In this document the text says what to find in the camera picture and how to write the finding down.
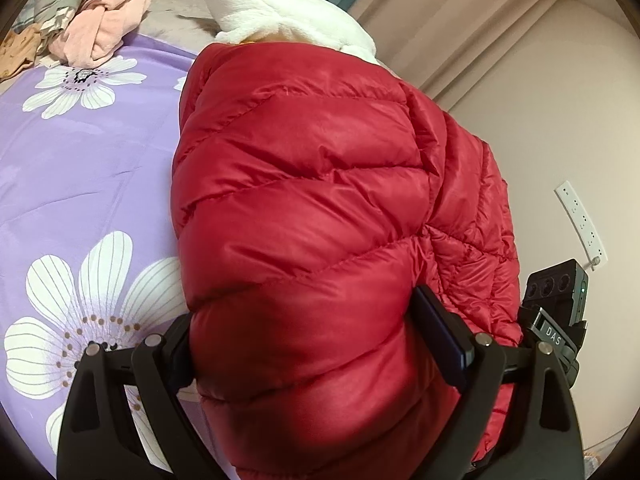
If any pink garment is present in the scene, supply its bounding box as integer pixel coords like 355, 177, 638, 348
49, 0, 152, 68

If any small tan garment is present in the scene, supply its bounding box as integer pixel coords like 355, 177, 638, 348
0, 24, 41, 81

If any white fleece garment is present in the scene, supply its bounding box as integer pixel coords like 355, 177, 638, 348
203, 0, 378, 64

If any black camera box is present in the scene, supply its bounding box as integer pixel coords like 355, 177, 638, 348
522, 259, 588, 327

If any red puffer jacket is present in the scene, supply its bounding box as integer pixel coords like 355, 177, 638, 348
170, 42, 522, 479

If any white wall power strip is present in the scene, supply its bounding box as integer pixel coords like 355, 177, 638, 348
554, 181, 608, 270

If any beige curtain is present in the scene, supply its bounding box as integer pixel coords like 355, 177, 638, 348
347, 0, 558, 108

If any purple floral bed sheet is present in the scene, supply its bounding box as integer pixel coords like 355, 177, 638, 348
0, 32, 241, 480

